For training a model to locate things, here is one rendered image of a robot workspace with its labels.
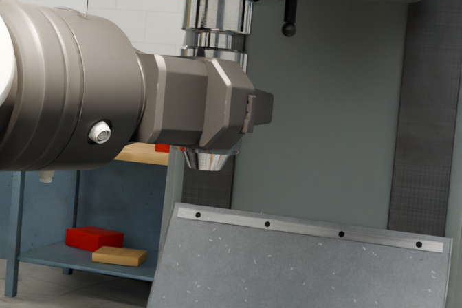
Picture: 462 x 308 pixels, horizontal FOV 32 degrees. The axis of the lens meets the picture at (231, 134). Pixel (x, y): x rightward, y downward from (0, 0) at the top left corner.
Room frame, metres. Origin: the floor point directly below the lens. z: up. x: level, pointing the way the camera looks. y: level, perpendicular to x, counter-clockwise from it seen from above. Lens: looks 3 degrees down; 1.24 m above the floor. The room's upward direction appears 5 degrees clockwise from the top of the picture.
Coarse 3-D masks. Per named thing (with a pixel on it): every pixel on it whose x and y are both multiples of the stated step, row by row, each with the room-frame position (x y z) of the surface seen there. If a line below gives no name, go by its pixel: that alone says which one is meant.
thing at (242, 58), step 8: (184, 48) 0.54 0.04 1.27; (192, 48) 0.53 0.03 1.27; (200, 48) 0.53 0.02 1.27; (208, 48) 0.53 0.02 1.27; (216, 48) 0.53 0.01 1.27; (224, 48) 0.53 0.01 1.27; (200, 56) 0.53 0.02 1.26; (208, 56) 0.53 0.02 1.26; (216, 56) 0.53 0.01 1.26; (224, 56) 0.53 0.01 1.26; (232, 56) 0.53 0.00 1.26; (240, 56) 0.53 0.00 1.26; (248, 56) 0.54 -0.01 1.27; (240, 64) 0.53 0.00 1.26
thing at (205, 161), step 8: (184, 152) 0.54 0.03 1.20; (192, 160) 0.54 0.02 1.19; (200, 160) 0.53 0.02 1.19; (208, 160) 0.53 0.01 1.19; (216, 160) 0.54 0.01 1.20; (224, 160) 0.54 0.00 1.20; (192, 168) 0.54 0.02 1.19; (200, 168) 0.54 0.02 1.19; (208, 168) 0.54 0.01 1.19; (216, 168) 0.54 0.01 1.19
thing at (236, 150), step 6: (246, 72) 0.54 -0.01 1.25; (240, 144) 0.54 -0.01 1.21; (180, 150) 0.53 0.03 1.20; (186, 150) 0.53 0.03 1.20; (192, 150) 0.53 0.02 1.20; (198, 150) 0.53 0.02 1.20; (204, 150) 0.52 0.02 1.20; (210, 150) 0.53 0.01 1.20; (228, 150) 0.53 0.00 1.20; (234, 150) 0.53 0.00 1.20; (240, 150) 0.54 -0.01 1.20
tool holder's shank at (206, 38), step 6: (192, 30) 0.55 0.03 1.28; (198, 30) 0.54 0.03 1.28; (204, 30) 0.53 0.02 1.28; (204, 36) 0.54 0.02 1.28; (210, 36) 0.54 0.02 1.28; (216, 36) 0.54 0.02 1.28; (222, 36) 0.54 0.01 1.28; (228, 36) 0.54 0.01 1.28; (234, 36) 0.56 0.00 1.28; (198, 42) 0.55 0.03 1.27; (204, 42) 0.54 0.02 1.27; (210, 42) 0.54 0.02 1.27; (216, 42) 0.54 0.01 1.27; (222, 42) 0.54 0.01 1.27; (228, 42) 0.54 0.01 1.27; (228, 48) 0.54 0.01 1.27
